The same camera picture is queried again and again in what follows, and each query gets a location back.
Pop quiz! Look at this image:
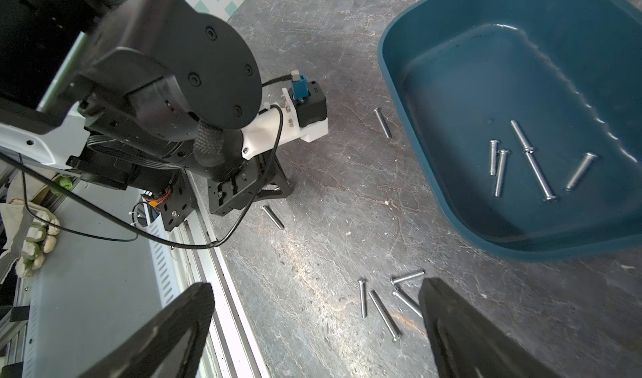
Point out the teal plastic storage box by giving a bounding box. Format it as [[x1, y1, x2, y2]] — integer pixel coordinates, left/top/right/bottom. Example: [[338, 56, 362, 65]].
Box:
[[378, 0, 641, 262]]

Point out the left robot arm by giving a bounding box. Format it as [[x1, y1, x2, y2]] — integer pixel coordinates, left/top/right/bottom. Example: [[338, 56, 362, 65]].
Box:
[[1, 0, 292, 216]]

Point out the silver screw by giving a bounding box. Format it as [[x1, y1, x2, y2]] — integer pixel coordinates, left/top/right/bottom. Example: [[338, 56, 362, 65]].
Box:
[[262, 205, 284, 230], [489, 139, 499, 176], [391, 269, 426, 286], [564, 152, 599, 192], [494, 149, 510, 198], [369, 290, 402, 342], [392, 287, 422, 317], [374, 107, 392, 140], [525, 152, 557, 202], [358, 278, 367, 319], [510, 120, 534, 153]]

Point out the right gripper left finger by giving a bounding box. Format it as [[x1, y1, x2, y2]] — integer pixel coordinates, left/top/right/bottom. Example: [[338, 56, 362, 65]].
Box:
[[81, 282, 215, 377]]

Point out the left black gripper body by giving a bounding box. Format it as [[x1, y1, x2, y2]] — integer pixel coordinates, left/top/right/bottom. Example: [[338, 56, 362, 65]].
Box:
[[207, 152, 293, 217]]

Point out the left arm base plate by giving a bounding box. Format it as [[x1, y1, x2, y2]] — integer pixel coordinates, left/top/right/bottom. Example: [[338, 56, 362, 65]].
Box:
[[143, 172, 197, 233]]

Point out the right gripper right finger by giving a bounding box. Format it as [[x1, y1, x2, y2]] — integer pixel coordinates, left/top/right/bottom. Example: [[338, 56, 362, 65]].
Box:
[[419, 278, 558, 377]]

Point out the white work glove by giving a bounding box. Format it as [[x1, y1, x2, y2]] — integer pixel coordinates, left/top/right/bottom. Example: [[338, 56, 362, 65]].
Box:
[[1, 199, 60, 284]]

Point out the aluminium front rail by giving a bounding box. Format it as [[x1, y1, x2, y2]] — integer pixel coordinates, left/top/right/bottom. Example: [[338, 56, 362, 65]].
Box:
[[144, 171, 272, 378]]

